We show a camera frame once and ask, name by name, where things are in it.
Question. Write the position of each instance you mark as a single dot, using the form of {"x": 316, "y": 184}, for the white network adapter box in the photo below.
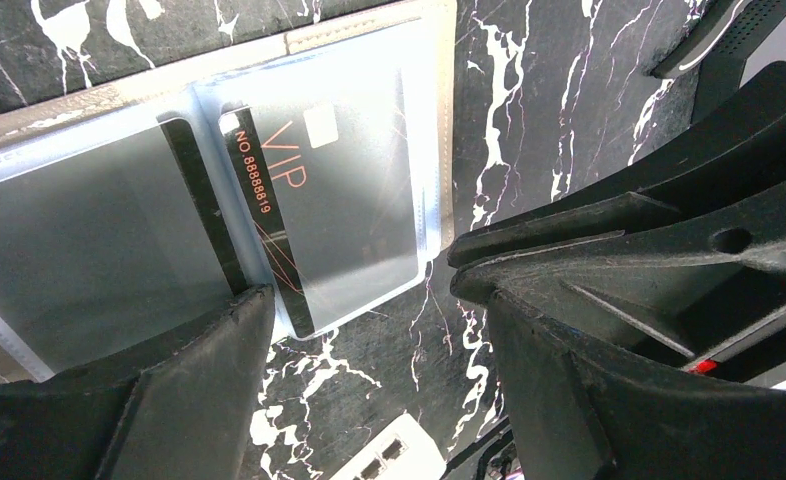
{"x": 402, "y": 450}

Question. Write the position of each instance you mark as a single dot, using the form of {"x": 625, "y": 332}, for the grey leather card holder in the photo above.
{"x": 121, "y": 216}

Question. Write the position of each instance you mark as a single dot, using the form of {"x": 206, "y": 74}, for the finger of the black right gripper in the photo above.
{"x": 680, "y": 258}

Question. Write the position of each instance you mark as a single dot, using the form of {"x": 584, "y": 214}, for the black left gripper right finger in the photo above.
{"x": 582, "y": 408}

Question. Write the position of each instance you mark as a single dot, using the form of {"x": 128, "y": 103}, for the black VIP credit card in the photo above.
{"x": 331, "y": 200}

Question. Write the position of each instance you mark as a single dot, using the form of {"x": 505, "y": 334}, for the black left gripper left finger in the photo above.
{"x": 176, "y": 406}

